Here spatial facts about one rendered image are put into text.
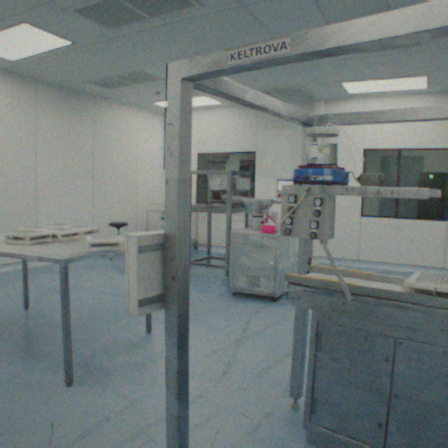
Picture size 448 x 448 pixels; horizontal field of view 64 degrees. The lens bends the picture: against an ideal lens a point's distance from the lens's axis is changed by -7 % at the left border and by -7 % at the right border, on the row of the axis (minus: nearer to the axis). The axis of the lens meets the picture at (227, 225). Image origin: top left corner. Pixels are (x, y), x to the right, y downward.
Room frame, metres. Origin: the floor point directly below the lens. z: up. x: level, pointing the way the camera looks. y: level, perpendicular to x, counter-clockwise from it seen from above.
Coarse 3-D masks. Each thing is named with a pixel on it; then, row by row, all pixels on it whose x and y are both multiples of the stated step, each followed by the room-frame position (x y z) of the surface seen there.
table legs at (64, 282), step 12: (24, 264) 3.53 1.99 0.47; (60, 264) 2.13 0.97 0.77; (24, 276) 3.53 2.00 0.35; (60, 276) 2.14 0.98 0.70; (24, 288) 3.54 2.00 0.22; (60, 288) 2.14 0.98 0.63; (24, 300) 3.54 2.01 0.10; (72, 360) 2.16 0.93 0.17; (72, 372) 2.15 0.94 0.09; (72, 384) 2.15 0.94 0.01
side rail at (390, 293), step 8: (288, 280) 1.70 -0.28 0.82; (296, 280) 1.68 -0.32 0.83; (304, 280) 1.66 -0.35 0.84; (312, 280) 1.63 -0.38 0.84; (320, 280) 1.61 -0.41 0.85; (336, 288) 1.57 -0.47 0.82; (352, 288) 1.52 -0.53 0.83; (360, 288) 1.50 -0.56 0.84; (368, 288) 1.48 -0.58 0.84; (376, 288) 1.46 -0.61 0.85; (384, 288) 1.45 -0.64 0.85; (384, 296) 1.44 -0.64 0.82; (392, 296) 1.42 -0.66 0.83; (400, 296) 1.41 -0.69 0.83; (408, 296) 1.39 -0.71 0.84; (416, 296) 1.37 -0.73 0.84; (424, 296) 1.35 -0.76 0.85; (432, 296) 1.34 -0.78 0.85; (440, 304) 1.32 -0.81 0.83
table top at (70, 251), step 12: (0, 240) 2.74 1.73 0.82; (72, 240) 2.86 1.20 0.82; (84, 240) 2.89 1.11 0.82; (0, 252) 2.26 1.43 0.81; (12, 252) 2.24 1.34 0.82; (24, 252) 2.26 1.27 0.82; (36, 252) 2.27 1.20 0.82; (48, 252) 2.29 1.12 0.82; (60, 252) 2.31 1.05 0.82; (72, 252) 2.32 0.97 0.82; (84, 252) 2.34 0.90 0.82; (96, 252) 2.39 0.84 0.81; (108, 252) 2.52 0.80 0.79
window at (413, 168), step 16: (368, 160) 6.36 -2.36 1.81; (384, 160) 6.23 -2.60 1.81; (400, 160) 6.11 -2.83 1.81; (416, 160) 5.99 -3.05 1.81; (432, 160) 5.87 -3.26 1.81; (384, 176) 6.23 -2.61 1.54; (400, 176) 6.10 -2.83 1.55; (416, 176) 5.98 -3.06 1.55; (432, 176) 5.87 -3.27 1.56; (368, 208) 6.34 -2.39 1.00; (384, 208) 6.22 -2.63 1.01; (400, 208) 6.09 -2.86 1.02; (416, 208) 5.97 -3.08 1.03; (432, 208) 5.85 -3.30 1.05
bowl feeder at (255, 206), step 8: (248, 200) 4.47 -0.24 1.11; (256, 200) 4.42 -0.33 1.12; (264, 200) 4.43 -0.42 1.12; (272, 200) 4.53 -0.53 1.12; (248, 208) 4.53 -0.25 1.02; (256, 208) 4.46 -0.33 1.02; (264, 208) 4.47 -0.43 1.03; (256, 216) 4.53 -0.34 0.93; (272, 216) 4.42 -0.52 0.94; (256, 224) 4.51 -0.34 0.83; (264, 224) 4.57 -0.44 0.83
